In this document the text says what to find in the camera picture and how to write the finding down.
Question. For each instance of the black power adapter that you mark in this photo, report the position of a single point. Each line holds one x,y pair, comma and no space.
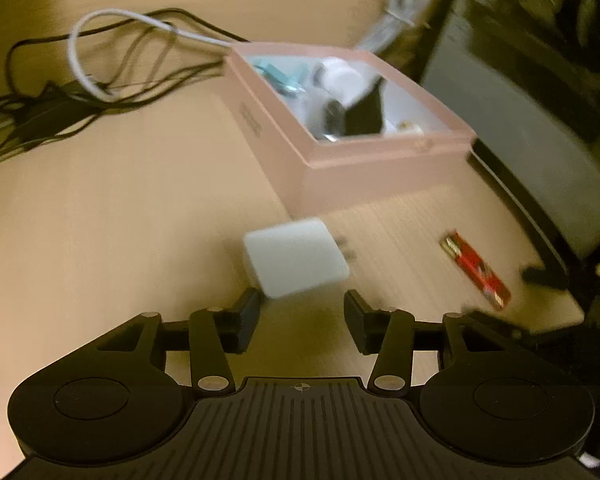
365,110

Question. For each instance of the red battery pack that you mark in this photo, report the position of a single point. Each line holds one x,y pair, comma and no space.
475,267

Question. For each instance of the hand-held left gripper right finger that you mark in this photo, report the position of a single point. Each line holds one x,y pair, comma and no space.
355,315

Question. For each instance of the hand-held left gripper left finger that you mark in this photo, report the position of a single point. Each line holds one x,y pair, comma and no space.
250,312

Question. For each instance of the white round container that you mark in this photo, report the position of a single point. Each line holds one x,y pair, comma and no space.
337,77

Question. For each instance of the clear bag of black parts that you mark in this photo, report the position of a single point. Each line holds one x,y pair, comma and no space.
332,117

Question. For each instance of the pink cardboard box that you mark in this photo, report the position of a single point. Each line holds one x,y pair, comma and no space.
360,175

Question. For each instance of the black computer monitor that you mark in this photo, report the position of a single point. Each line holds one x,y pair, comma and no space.
520,85

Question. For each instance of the white cube charger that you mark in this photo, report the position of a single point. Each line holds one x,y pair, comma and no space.
295,255

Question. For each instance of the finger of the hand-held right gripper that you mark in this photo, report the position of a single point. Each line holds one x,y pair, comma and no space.
505,330

